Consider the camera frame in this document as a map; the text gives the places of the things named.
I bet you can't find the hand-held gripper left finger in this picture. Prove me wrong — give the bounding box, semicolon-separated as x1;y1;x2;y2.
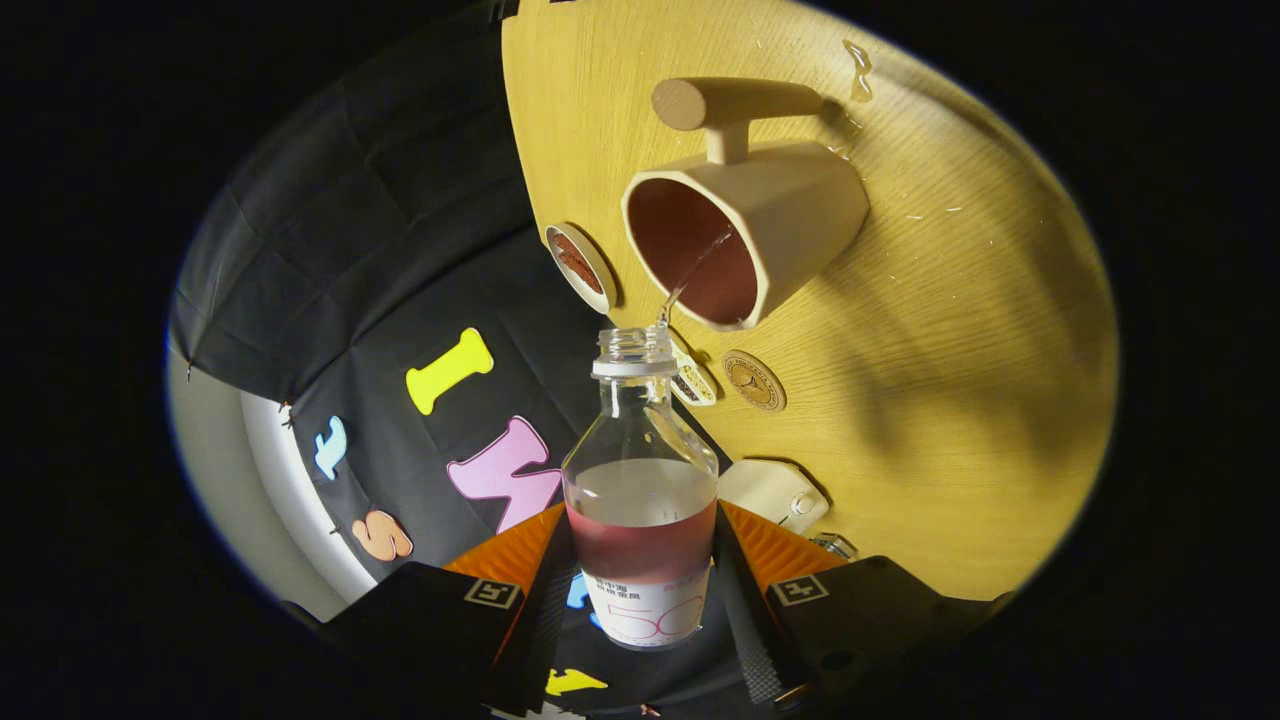
320;500;576;716

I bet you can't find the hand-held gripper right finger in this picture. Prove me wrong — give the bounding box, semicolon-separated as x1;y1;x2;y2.
712;500;1011;713

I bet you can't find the clear plastic juice bottle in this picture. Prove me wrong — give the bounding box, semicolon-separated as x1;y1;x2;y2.
560;325;721;651

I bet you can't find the round cork coaster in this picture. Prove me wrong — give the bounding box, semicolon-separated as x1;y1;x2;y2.
722;349;788;413

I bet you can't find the beige cup with wooden handle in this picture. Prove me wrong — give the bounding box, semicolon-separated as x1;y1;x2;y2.
620;77;871;333

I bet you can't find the white toaster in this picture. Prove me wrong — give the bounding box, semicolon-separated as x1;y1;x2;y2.
717;458;831;536

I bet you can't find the wooden table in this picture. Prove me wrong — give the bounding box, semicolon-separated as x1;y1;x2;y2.
500;0;1119;603

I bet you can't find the white divided condiment tray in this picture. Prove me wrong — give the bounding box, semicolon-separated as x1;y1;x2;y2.
668;335;718;408

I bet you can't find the black backdrop cloth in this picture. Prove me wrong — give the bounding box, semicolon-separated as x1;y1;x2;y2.
170;10;761;716

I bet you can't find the red sausage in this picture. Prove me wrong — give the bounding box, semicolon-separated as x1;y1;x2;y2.
554;234;605;295

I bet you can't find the white round plate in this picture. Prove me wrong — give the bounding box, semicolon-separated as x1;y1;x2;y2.
545;223;619;316

